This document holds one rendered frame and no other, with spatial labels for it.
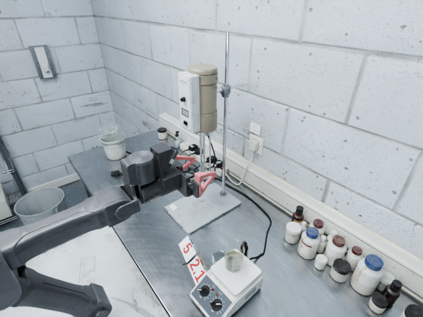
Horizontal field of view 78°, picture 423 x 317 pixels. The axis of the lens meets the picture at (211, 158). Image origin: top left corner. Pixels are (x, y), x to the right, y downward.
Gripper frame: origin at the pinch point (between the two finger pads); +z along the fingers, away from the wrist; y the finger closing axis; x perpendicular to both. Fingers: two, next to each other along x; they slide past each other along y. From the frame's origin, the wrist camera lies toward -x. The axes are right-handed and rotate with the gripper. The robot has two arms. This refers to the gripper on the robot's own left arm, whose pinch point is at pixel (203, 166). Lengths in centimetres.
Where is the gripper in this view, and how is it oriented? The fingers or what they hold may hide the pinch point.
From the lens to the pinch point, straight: 73.4
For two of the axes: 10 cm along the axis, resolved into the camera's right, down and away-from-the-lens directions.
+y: -6.3, -4.1, 6.6
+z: 7.8, -3.2, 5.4
